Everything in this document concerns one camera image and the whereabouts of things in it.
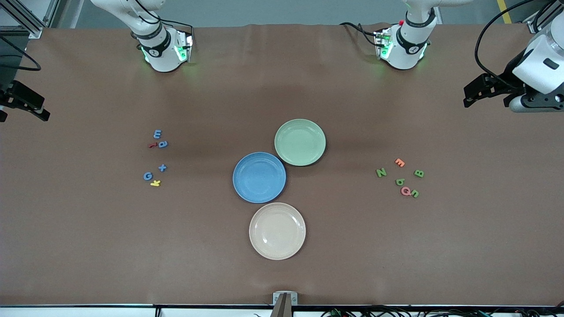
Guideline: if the white table edge rail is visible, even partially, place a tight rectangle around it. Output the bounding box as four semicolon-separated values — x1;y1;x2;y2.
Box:
0;306;564;317

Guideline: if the brown table cover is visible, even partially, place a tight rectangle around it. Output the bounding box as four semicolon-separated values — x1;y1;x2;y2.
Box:
0;23;564;306

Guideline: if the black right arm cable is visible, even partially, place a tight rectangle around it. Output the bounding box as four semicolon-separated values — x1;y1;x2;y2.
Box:
0;35;42;72

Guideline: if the blue round plate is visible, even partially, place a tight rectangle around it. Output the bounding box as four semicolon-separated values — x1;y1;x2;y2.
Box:
233;152;287;204

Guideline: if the grey mounting bracket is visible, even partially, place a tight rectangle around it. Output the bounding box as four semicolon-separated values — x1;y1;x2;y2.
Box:
273;291;298;306

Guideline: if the black base cable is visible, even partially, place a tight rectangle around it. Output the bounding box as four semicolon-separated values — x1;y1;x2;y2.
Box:
339;21;380;47
128;0;194;37

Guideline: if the grey vertical post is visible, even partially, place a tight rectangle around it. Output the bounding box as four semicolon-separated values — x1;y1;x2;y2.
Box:
270;294;295;317

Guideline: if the silver aluminium frame profile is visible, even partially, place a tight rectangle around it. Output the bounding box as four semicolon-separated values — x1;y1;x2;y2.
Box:
0;0;43;39
525;0;557;34

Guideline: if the beige round plate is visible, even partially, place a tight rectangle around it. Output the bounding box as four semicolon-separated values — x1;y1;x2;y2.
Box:
249;202;307;261

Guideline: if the green round plate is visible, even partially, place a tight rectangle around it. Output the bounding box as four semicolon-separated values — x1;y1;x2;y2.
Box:
274;118;327;167

